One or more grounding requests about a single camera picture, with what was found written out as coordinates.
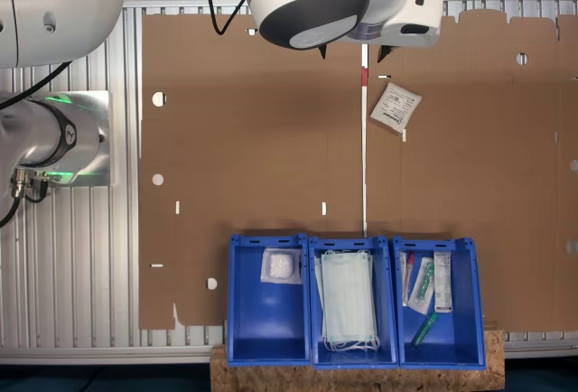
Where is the white printed gauze packet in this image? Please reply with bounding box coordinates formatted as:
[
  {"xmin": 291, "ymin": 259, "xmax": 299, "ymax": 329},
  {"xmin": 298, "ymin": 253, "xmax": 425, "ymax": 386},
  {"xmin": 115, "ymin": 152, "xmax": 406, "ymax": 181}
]
[{"xmin": 369, "ymin": 82, "xmax": 424, "ymax": 135}]

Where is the clear bag of cotton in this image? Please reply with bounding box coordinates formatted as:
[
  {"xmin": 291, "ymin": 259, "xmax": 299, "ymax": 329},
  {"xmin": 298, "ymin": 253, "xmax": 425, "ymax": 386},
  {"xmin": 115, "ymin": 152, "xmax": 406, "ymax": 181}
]
[{"xmin": 260, "ymin": 247, "xmax": 303, "ymax": 285}]

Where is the brown cardboard sheet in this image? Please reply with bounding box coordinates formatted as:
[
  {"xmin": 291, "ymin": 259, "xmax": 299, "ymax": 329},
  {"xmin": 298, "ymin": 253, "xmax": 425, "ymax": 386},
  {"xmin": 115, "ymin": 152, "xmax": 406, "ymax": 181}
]
[
  {"xmin": 137, "ymin": 13, "xmax": 366, "ymax": 331},
  {"xmin": 366, "ymin": 8, "xmax": 578, "ymax": 333}
]

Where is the red-capped swab tube packet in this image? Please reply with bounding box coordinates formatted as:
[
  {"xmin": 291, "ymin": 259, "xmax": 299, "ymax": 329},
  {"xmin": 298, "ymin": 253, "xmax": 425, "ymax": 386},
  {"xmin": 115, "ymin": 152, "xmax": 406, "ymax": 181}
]
[{"xmin": 399, "ymin": 250, "xmax": 415, "ymax": 308}]

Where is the green syringe packet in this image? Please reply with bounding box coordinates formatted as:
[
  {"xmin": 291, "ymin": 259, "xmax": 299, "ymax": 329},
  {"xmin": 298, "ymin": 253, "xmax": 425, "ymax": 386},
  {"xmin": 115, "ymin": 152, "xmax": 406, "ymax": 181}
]
[{"xmin": 408, "ymin": 255, "xmax": 435, "ymax": 314}]

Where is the long white printed packet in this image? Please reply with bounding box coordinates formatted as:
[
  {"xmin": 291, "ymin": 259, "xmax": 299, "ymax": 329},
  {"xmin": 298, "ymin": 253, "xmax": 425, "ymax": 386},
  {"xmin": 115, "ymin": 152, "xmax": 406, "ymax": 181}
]
[{"xmin": 433, "ymin": 250, "xmax": 453, "ymax": 314}]

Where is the stack of white masks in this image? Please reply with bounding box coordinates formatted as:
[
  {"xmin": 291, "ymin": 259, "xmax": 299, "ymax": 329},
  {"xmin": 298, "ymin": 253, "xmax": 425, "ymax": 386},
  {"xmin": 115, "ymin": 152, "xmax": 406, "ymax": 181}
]
[{"xmin": 314, "ymin": 248, "xmax": 381, "ymax": 352}]

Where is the blue plastic bin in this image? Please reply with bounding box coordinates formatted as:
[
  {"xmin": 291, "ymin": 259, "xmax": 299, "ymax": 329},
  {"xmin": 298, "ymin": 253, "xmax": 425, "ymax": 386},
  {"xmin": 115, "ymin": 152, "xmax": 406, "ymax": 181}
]
[
  {"xmin": 391, "ymin": 236, "xmax": 487, "ymax": 370},
  {"xmin": 308, "ymin": 235, "xmax": 399, "ymax": 369},
  {"xmin": 227, "ymin": 232, "xmax": 312, "ymax": 368}
]

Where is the green plastic tube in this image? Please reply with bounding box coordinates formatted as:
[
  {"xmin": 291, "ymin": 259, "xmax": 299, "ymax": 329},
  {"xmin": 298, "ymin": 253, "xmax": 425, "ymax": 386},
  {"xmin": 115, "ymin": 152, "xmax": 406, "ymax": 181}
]
[{"xmin": 410, "ymin": 311, "xmax": 439, "ymax": 348}]

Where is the chipboard block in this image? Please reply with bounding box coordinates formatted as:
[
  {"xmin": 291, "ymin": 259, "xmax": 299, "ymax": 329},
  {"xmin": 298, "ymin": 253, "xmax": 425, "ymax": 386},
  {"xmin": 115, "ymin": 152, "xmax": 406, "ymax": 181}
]
[{"xmin": 210, "ymin": 328, "xmax": 506, "ymax": 392}]

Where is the black base cable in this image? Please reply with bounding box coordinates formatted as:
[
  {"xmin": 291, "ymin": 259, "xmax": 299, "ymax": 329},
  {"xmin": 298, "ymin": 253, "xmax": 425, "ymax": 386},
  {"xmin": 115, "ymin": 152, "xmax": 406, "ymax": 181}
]
[{"xmin": 0, "ymin": 168, "xmax": 51, "ymax": 229}]

